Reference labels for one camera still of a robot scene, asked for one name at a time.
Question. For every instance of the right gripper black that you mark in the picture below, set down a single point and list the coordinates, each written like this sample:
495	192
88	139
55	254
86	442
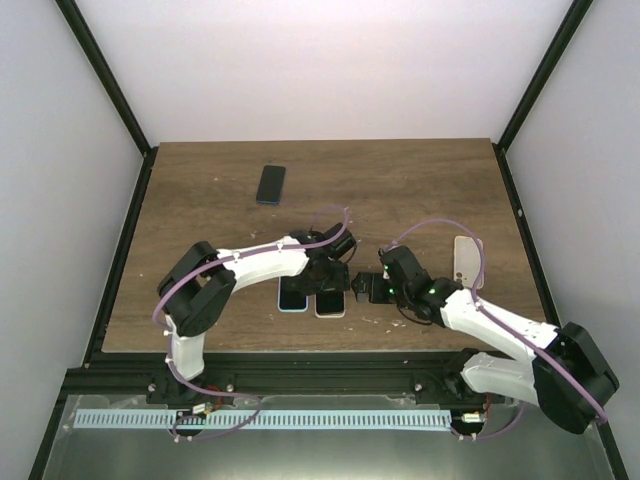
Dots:
363	279

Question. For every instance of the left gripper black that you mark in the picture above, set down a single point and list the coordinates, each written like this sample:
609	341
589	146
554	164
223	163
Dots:
339	281

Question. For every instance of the light blue phone case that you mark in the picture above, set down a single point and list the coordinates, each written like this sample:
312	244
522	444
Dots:
292	310

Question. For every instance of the beige phone case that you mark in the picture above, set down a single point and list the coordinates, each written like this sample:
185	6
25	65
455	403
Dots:
330	315
466	261

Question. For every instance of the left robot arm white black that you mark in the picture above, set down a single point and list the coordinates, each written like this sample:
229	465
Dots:
194	293

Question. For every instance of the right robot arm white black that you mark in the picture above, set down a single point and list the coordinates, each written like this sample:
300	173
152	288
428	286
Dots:
561	370

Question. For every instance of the slotted cable duct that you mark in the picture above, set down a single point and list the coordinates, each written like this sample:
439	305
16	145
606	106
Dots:
141	419

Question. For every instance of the black aluminium frame rail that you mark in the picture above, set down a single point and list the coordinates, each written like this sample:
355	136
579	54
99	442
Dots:
319	374

